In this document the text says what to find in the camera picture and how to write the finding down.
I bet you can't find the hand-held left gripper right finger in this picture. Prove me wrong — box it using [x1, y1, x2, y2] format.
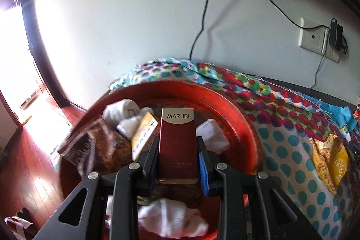
[195, 136, 324, 240]

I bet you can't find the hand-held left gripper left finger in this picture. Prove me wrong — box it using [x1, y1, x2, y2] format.
[34, 135, 161, 240]

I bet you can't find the yellow box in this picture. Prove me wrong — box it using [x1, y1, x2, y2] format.
[131, 111, 158, 162]

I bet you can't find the dark red box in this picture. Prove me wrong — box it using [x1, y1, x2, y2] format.
[157, 108, 199, 186]

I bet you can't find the white sock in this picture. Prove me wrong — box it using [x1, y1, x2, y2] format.
[137, 198, 210, 238]
[116, 106, 155, 142]
[102, 99, 141, 124]
[195, 119, 230, 155]

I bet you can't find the red round tray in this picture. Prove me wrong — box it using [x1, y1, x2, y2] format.
[58, 80, 262, 240]

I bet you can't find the yellow snack bag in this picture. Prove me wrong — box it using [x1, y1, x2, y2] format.
[309, 135, 351, 195]

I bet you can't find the brown packet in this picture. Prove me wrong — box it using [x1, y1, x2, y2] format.
[58, 118, 134, 181]

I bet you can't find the colourful polka dot cloth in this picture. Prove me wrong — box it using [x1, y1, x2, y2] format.
[108, 57, 355, 240]

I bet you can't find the white and red bag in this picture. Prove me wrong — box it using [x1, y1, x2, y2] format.
[4, 208, 34, 232]

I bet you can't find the blue cloth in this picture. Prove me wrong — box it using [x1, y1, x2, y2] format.
[318, 101, 360, 135]

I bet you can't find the black power adapter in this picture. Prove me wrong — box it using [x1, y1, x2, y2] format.
[328, 18, 344, 51]

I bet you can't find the dark wooden door frame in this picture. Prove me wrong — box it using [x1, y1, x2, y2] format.
[21, 0, 89, 114]

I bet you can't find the black adapter output cable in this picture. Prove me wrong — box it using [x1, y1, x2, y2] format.
[309, 52, 327, 89]

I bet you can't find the white wall outlet plate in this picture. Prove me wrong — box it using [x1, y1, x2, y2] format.
[299, 17, 329, 55]

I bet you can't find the white wall power socket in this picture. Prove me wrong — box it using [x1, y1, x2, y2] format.
[323, 29, 342, 63]

